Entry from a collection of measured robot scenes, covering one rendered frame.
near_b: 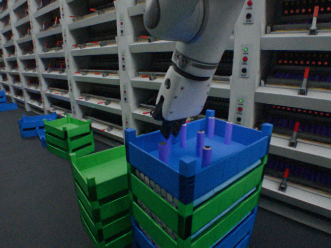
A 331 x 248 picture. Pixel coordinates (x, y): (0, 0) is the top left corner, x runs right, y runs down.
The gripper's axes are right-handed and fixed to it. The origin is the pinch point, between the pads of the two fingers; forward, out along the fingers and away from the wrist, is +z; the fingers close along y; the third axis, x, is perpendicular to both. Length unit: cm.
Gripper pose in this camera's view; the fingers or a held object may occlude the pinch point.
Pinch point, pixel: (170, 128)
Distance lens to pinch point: 47.4
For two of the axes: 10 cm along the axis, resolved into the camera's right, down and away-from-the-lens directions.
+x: -5.2, -6.4, 5.6
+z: -2.5, 7.4, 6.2
